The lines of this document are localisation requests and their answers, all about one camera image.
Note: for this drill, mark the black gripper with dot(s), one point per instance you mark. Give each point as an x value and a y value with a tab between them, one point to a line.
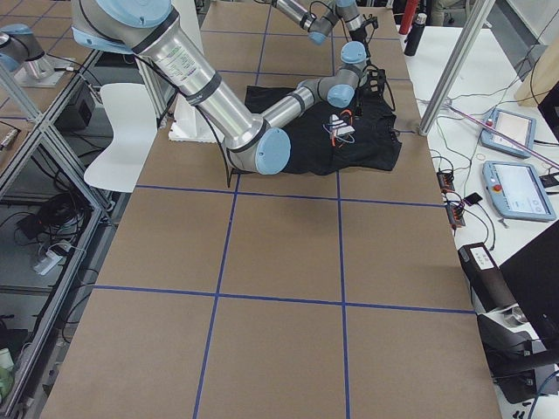
357	31
359	94

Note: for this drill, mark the black graphic t-shirt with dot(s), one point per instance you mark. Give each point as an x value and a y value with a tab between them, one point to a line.
375	142

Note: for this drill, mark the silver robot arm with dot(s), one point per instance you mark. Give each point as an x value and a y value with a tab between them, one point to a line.
254	142
319	28

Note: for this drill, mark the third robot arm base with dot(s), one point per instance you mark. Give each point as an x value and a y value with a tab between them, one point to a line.
25	58

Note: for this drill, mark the black water bottle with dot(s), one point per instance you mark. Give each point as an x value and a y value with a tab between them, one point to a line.
414	36

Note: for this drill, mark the red bottle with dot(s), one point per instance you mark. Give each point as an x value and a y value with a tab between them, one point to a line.
409	13

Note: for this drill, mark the far blue teach pendant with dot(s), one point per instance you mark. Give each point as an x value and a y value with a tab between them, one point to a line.
518	127

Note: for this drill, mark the blue teach pendant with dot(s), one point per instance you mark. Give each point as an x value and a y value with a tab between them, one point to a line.
518	127
516	191

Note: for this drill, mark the near blue teach pendant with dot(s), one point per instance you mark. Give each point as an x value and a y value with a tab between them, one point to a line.
516	191

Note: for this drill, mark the white plastic chair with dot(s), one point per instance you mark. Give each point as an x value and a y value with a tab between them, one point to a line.
133	121

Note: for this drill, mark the white power strip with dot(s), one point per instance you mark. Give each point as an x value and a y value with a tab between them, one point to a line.
51	258

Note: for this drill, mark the aluminium frame post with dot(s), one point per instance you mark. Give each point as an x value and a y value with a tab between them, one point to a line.
457	58

